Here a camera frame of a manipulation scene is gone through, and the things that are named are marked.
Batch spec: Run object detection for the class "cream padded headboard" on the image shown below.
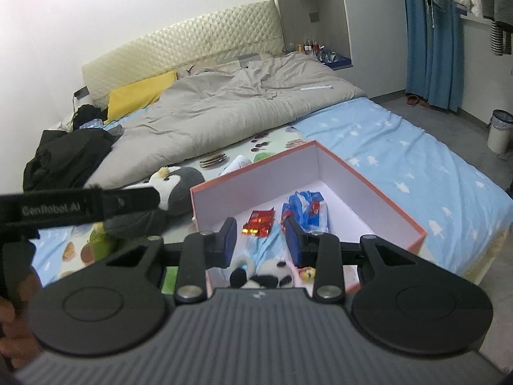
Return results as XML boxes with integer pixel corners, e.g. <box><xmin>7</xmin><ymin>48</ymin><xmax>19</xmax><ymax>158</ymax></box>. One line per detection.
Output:
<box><xmin>82</xmin><ymin>0</ymin><xmax>287</xmax><ymax>107</ymax></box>

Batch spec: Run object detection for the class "blue tray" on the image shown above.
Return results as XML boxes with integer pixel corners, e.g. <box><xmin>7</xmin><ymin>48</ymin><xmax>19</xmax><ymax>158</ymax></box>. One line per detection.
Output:
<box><xmin>321</xmin><ymin>50</ymin><xmax>353</xmax><ymax>69</ymax></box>

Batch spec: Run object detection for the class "red foil packet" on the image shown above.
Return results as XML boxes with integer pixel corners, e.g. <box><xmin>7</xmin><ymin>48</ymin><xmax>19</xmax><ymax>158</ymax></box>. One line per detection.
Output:
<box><xmin>241</xmin><ymin>209</ymin><xmax>275</xmax><ymax>236</ymax></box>

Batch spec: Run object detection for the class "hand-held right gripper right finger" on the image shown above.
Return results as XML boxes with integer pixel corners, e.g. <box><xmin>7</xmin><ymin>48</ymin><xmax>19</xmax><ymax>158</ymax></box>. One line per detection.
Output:
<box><xmin>284</xmin><ymin>217</ymin><xmax>416</xmax><ymax>304</ymax></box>

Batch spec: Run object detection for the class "yellow pillow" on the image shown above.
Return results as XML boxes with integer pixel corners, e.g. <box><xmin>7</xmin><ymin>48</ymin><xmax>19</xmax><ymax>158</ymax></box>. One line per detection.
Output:
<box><xmin>105</xmin><ymin>69</ymin><xmax>178</xmax><ymax>123</ymax></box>

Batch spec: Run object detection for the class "white trash bin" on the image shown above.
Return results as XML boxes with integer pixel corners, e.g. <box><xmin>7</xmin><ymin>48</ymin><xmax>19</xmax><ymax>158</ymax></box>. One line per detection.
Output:
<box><xmin>487</xmin><ymin>109</ymin><xmax>513</xmax><ymax>155</ymax></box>

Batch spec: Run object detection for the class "row of small bottles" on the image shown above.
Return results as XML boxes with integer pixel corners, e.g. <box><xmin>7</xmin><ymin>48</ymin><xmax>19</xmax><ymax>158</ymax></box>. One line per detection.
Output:
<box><xmin>294</xmin><ymin>40</ymin><xmax>322</xmax><ymax>57</ymax></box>

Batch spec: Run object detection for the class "grey duvet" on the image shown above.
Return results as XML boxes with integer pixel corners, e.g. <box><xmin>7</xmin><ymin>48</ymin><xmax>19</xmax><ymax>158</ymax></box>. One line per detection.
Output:
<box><xmin>82</xmin><ymin>52</ymin><xmax>367</xmax><ymax>191</ymax></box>

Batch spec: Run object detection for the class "blue curtain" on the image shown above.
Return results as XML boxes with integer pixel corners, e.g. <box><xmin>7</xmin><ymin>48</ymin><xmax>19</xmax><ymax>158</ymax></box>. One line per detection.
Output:
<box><xmin>399</xmin><ymin>0</ymin><xmax>466</xmax><ymax>113</ymax></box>

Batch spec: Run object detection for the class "white wardrobe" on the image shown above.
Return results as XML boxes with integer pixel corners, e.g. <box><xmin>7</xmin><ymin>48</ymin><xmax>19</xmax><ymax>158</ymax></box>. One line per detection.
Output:
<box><xmin>270</xmin><ymin>0</ymin><xmax>409</xmax><ymax>97</ymax></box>

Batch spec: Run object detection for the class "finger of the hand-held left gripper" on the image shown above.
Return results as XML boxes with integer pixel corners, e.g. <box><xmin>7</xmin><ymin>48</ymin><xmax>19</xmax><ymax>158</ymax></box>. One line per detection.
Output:
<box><xmin>102</xmin><ymin>185</ymin><xmax>162</xmax><ymax>221</ymax></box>

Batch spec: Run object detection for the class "person's left hand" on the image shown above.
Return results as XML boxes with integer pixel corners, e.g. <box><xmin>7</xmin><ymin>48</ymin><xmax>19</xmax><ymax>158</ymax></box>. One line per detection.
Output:
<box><xmin>0</xmin><ymin>268</ymin><xmax>43</xmax><ymax>370</ymax></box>

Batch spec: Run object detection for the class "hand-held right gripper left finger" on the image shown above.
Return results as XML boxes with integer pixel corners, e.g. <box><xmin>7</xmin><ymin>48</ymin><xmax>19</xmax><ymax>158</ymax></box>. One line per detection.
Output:
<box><xmin>106</xmin><ymin>217</ymin><xmax>238</xmax><ymax>304</ymax></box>

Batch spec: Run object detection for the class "panda plush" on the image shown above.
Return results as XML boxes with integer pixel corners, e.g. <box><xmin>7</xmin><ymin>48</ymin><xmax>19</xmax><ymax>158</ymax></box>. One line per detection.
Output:
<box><xmin>229</xmin><ymin>257</ymin><xmax>295</xmax><ymax>289</ymax></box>

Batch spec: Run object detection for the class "white spray can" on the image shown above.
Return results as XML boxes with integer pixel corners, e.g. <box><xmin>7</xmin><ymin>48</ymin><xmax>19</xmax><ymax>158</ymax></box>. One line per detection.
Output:
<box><xmin>220</xmin><ymin>154</ymin><xmax>253</xmax><ymax>176</ymax></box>

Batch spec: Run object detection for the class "grey white penguin plush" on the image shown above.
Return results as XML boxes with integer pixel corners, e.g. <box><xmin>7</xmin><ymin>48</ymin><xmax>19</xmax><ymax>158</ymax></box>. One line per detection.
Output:
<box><xmin>104</xmin><ymin>166</ymin><xmax>206</xmax><ymax>238</ymax></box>

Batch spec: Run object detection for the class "small dark cloth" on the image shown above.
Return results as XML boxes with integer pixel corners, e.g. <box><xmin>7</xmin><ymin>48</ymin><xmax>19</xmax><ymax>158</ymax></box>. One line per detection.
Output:
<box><xmin>72</xmin><ymin>104</ymin><xmax>109</xmax><ymax>127</ymax></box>

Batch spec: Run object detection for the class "blue plastic bag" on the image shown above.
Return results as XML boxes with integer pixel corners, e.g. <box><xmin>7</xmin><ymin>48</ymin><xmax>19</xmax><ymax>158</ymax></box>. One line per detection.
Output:
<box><xmin>281</xmin><ymin>190</ymin><xmax>330</xmax><ymax>233</ymax></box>

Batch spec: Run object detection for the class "orange cardboard box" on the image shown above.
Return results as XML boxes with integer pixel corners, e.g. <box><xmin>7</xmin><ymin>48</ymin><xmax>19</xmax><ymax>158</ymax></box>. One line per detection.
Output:
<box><xmin>189</xmin><ymin>140</ymin><xmax>429</xmax><ymax>294</ymax></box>

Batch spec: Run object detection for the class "black jacket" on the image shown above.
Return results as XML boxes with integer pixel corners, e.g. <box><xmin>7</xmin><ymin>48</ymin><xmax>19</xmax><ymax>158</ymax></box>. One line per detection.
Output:
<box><xmin>23</xmin><ymin>128</ymin><xmax>123</xmax><ymax>192</ymax></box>

